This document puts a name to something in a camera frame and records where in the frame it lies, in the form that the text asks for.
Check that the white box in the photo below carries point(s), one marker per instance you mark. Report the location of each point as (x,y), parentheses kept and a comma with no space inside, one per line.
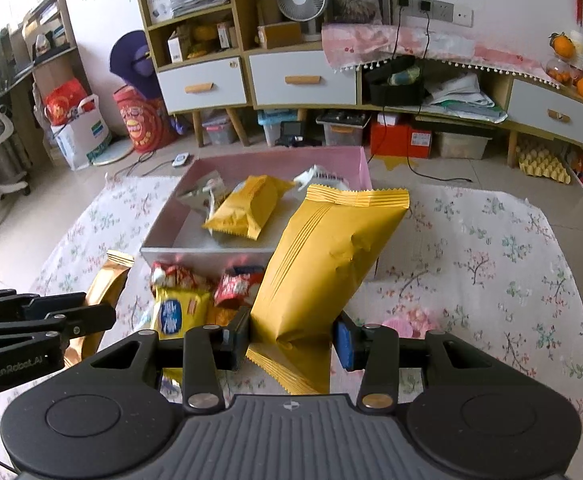
(157,5)

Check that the golden brown snack packet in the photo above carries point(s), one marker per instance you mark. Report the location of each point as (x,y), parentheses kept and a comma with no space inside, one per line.
(103,280)

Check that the clear bin dark contents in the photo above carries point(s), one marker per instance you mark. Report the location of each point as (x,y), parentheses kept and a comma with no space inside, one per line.
(344,130)

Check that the yellow blue label chips packet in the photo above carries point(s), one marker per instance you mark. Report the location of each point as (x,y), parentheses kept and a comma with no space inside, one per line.
(176,312)

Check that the red printed bag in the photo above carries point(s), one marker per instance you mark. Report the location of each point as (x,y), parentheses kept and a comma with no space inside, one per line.
(141,122)

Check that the brown cardboard box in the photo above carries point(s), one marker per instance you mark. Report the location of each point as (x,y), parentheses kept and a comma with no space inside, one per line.
(279,35)

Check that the wooden bookshelf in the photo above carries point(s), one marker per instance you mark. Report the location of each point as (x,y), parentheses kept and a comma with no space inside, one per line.
(46,35)

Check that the pink floral snack packet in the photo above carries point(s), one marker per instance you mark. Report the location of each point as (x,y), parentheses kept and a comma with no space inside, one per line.
(411,322)

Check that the pink patterned cloth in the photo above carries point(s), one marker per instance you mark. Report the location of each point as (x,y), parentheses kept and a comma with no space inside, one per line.
(361,42)

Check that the white wall socket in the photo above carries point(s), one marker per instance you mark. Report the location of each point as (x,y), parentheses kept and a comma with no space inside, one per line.
(463,16)

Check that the yellow egg tray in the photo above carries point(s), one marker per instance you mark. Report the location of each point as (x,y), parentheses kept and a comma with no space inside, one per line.
(544,162)

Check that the purple hat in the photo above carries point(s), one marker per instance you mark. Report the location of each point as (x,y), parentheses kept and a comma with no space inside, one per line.
(131,50)

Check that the tall wooden shelf cabinet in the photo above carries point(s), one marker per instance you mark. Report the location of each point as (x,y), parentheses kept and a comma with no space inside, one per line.
(239,5)

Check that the red box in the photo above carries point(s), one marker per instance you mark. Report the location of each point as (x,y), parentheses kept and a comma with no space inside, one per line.
(396,140)

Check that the floral cloth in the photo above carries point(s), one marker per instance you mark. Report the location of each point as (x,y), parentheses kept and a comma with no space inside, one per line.
(496,260)

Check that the white shopping bag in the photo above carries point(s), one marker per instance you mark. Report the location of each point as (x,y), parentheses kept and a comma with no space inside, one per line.
(81,140)

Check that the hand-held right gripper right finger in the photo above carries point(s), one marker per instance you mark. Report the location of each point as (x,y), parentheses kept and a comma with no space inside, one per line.
(346,345)

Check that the large yellow snack packet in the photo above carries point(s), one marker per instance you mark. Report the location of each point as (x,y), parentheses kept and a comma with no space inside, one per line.
(321,270)

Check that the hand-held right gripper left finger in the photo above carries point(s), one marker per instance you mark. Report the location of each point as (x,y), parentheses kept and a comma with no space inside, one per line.
(236,340)

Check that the white nut kernel packet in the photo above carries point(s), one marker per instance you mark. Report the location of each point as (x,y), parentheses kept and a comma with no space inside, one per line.
(201,195)

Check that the pink cardboard box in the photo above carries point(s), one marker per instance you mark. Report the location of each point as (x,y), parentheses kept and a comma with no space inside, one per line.
(196,235)

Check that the grey wall socket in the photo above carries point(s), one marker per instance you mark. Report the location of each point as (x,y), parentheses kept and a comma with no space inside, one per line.
(441,8)

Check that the white remote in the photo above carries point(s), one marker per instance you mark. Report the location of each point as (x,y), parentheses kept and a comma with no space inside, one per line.
(180,160)

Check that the black device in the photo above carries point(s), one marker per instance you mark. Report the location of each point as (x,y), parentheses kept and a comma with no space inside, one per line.
(291,132)

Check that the low wooden cabinet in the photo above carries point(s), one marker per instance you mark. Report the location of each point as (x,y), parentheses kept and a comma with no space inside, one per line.
(499,97)

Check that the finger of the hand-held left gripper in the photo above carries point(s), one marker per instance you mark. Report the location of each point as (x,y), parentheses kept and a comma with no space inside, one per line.
(46,302)
(86,322)

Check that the blue storage bin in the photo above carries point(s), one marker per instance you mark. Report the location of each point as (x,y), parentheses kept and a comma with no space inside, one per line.
(269,127)

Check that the small clear storage bin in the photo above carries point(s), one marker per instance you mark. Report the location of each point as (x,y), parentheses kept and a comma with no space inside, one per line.
(220,131)

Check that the folded clothes pile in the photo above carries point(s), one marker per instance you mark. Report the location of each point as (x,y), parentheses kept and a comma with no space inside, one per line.
(461,97)

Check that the black basket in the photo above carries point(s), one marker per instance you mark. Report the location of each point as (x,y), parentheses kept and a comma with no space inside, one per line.
(394,92)

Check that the round white base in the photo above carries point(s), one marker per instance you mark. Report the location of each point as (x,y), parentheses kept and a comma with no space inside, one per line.
(113,152)

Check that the small yellow snack packet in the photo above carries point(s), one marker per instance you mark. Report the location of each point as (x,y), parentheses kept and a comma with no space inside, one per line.
(246,207)

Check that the red snack packet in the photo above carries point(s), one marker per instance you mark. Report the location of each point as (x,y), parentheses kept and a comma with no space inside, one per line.
(236,287)
(179,275)

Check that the red gift bag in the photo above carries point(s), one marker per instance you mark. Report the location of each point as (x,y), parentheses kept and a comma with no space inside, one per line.
(63,102)

